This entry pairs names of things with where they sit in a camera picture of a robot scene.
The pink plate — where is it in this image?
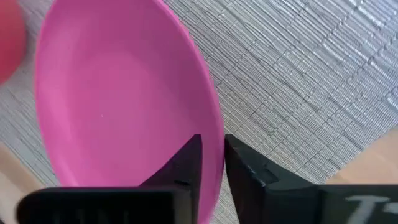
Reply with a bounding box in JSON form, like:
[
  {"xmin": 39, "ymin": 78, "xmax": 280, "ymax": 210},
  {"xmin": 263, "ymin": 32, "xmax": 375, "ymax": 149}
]
[{"xmin": 34, "ymin": 0, "xmax": 225, "ymax": 224}]

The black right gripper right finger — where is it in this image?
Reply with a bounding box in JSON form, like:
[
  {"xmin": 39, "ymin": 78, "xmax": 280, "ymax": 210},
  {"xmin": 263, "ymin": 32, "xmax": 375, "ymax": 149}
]
[{"xmin": 224, "ymin": 134, "xmax": 323, "ymax": 224}]

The grey woven placemat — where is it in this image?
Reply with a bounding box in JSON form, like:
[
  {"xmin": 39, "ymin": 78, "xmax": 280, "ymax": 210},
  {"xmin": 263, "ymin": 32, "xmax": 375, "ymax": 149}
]
[{"xmin": 0, "ymin": 0, "xmax": 398, "ymax": 224}]

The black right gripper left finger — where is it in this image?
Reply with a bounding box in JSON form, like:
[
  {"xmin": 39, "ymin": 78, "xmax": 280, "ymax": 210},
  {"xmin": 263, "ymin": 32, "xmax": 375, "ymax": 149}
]
[{"xmin": 139, "ymin": 134, "xmax": 203, "ymax": 224}]

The orange bowl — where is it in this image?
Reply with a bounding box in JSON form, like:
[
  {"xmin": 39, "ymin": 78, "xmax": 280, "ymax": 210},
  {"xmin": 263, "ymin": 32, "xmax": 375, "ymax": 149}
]
[{"xmin": 0, "ymin": 0, "xmax": 27, "ymax": 85}]

